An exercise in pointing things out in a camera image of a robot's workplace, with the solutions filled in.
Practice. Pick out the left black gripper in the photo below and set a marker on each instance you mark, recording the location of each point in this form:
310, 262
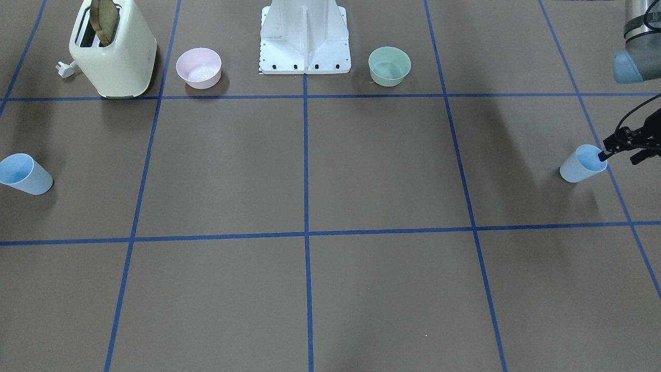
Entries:
631, 140

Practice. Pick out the light blue cup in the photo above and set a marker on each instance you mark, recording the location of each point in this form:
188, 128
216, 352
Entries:
582, 164
20, 171

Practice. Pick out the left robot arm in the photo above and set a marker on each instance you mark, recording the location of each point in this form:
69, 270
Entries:
638, 62

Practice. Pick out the green bowl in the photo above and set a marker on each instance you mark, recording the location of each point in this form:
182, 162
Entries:
389, 66

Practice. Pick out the pink bowl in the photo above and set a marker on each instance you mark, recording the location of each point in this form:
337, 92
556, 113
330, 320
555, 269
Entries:
200, 68

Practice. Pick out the cream toaster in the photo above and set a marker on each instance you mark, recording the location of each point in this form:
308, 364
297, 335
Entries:
124, 68

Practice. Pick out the bread slice in toaster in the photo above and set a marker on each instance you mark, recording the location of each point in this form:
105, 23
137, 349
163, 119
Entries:
104, 19

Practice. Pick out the white toaster plug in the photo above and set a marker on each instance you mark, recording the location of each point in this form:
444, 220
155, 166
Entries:
66, 70

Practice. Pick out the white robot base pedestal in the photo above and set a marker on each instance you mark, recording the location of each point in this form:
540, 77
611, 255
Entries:
304, 37

